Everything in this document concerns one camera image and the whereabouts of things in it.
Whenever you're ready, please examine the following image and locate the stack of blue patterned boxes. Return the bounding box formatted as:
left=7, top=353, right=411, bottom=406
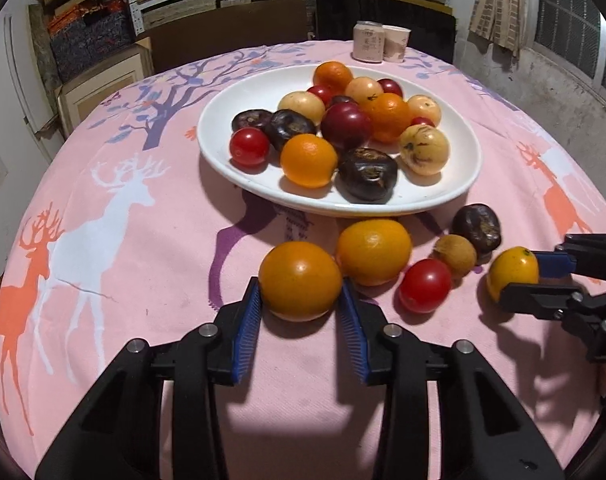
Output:
left=47, top=1, right=134, bottom=84

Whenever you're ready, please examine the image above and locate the red tomato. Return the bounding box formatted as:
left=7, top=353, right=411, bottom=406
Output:
left=306, top=85, right=335, bottom=107
left=229, top=127, right=271, bottom=169
left=398, top=258, right=454, bottom=314

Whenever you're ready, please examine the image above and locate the pale yellow round fruit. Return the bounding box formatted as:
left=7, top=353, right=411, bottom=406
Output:
left=277, top=91, right=326, bottom=126
left=344, top=76, right=384, bottom=108
left=407, top=95, right=442, bottom=126

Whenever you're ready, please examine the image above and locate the cardboard box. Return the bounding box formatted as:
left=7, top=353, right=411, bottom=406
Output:
left=55, top=36, right=155, bottom=137

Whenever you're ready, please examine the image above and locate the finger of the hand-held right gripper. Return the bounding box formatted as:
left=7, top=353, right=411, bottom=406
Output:
left=500, top=282, right=590, bottom=321
left=536, top=233, right=606, bottom=282

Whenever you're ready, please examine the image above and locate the small orange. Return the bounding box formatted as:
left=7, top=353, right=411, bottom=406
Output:
left=280, top=133, right=339, bottom=188

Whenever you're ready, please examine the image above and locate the blotchy pale yellow fruit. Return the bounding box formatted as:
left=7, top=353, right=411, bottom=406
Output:
left=399, top=125, right=450, bottom=177

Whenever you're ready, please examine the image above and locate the dark water chestnut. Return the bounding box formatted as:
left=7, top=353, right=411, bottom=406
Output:
left=264, top=110, right=317, bottom=153
left=231, top=109, right=274, bottom=133
left=450, top=203, right=502, bottom=256
left=337, top=147, right=399, bottom=205

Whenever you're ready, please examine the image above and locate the small red plum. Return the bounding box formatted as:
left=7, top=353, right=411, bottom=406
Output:
left=376, top=78, right=404, bottom=100

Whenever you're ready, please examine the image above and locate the yellow-orange tomato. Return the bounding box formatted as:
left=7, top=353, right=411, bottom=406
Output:
left=486, top=246, right=540, bottom=303

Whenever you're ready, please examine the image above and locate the brown board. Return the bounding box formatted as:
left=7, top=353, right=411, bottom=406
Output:
left=143, top=0, right=315, bottom=74

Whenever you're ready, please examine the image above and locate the pink drink can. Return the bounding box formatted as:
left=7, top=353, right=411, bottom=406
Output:
left=353, top=21, right=385, bottom=64

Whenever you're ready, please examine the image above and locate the black chair back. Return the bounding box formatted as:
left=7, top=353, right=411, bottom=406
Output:
left=315, top=0, right=457, bottom=67

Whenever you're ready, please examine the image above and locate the white oval plate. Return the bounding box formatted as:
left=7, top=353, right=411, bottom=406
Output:
left=197, top=64, right=483, bottom=218

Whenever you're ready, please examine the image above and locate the barred window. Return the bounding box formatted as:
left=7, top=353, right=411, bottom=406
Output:
left=530, top=0, right=606, bottom=112

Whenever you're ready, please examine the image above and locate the orange tangerine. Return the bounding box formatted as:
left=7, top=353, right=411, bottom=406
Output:
left=313, top=61, right=355, bottom=92
left=362, top=92, right=414, bottom=143

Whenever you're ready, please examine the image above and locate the white paper cup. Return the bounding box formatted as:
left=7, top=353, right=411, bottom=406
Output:
left=382, top=25, right=412, bottom=64

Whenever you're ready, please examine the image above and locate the brown longan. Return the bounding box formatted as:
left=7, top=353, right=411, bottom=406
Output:
left=433, top=234, right=479, bottom=278

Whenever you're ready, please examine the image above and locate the smooth orange persimmon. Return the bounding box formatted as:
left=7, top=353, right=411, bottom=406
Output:
left=336, top=219, right=414, bottom=287
left=258, top=241, right=344, bottom=322

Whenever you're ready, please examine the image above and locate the hanging brick pattern cloth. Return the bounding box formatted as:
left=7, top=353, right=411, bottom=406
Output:
left=468, top=0, right=535, bottom=57

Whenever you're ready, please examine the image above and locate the large red plum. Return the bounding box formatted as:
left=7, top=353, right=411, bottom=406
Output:
left=320, top=102, right=374, bottom=152

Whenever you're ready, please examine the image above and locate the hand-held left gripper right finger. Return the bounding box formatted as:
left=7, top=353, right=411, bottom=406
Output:
left=339, top=276, right=566, bottom=480

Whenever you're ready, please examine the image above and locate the pink deer print tablecloth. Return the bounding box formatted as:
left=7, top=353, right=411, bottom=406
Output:
left=0, top=40, right=606, bottom=480

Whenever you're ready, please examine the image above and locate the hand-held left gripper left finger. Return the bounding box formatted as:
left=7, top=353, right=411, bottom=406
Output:
left=35, top=276, right=263, bottom=480

